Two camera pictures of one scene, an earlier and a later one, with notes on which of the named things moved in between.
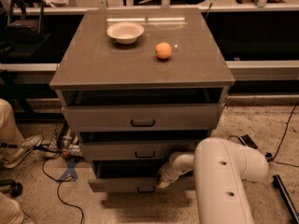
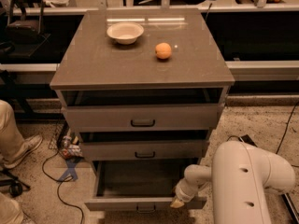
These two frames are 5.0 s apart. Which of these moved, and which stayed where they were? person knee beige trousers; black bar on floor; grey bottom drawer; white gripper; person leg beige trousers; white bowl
Moved: white gripper; grey bottom drawer
Stayed: black bar on floor; white bowl; person leg beige trousers; person knee beige trousers
